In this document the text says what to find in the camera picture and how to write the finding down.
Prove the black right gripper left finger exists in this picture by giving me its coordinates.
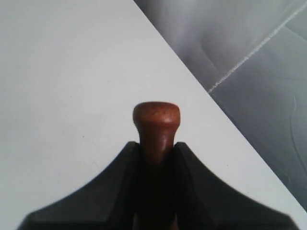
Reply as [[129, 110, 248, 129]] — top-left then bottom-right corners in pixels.
[[18, 141, 140, 230]]

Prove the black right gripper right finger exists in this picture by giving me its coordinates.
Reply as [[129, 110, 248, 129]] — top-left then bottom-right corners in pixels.
[[174, 142, 298, 230]]

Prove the brown wooden pestle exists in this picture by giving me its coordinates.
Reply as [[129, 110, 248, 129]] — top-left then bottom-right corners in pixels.
[[133, 102, 180, 230]]

